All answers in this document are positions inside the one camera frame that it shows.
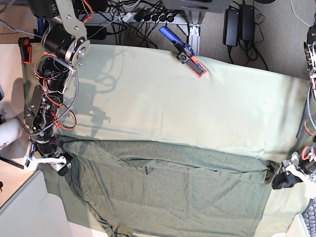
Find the robot arm at edge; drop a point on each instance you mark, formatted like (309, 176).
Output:
(307, 123)

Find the robot arm with orange wires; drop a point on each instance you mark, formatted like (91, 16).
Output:
(65, 44)

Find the aluminium table leg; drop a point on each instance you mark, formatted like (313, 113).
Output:
(194, 19)

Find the blue orange clamp at centre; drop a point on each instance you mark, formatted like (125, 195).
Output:
(185, 54)

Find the green long-sleeve T-shirt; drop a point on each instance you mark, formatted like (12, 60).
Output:
(169, 190)

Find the blue orange clamp at corner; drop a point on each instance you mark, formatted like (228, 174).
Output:
(25, 43)

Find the black power brick left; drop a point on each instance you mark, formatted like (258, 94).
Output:
(96, 32)

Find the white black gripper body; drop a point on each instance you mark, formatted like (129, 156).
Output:
(292, 166)
(32, 163)

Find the white cylinder on stand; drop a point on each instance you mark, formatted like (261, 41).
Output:
(10, 131)

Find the black power strip with plugs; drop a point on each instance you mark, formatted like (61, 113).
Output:
(145, 16)

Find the white foam board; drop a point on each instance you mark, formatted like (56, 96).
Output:
(33, 212)

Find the black power adapter pair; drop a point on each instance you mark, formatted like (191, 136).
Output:
(239, 24)

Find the light green table cloth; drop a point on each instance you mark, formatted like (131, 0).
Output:
(128, 93)

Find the patterned grey chair corner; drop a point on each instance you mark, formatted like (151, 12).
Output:
(309, 216)

